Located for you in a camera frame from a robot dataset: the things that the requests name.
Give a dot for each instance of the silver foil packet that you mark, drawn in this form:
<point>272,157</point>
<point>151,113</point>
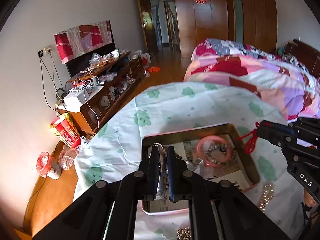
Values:
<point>162,178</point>

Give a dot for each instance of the white bin with red bag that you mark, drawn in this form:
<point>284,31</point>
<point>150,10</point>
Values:
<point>47,167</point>

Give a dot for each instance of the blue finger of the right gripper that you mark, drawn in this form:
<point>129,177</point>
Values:
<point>276,134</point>

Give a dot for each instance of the pink metal tin box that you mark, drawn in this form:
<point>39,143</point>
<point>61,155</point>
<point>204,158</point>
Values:
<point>241,170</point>

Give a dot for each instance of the wooden TV cabinet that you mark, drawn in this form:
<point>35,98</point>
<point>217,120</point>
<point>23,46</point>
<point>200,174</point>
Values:
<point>105,100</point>

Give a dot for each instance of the red cord coin charm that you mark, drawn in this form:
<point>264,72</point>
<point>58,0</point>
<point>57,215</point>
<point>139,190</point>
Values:
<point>252,137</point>

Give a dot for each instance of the wooden wardrobe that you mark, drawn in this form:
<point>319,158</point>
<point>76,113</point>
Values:
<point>201,19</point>

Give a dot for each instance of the wall power socket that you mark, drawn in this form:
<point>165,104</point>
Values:
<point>44,51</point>

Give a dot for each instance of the television with patchwork cover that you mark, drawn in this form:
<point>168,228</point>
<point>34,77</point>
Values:
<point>77,45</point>

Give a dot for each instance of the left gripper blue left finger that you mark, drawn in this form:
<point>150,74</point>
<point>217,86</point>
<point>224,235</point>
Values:
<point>152,173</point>

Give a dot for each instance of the clear plastic bag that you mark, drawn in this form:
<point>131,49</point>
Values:
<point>67,157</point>

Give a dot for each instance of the red yellow carton box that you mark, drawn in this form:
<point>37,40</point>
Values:
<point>64,129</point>

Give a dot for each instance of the pink bangle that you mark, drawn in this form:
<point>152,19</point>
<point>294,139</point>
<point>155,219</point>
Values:
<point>214,151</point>

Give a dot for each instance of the wooden door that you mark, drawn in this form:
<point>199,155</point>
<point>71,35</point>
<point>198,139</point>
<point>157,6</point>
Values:
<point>148,26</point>

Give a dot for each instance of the white box on cabinet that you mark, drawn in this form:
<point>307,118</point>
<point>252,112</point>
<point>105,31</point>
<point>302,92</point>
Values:
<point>76,98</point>

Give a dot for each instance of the pink patchwork quilt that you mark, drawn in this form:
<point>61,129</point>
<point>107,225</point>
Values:
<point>281,81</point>

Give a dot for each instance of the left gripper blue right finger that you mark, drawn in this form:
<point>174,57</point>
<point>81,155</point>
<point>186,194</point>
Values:
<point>176,167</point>

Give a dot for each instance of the white green-patterned bed sheet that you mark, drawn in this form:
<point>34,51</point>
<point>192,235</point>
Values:
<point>182,109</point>

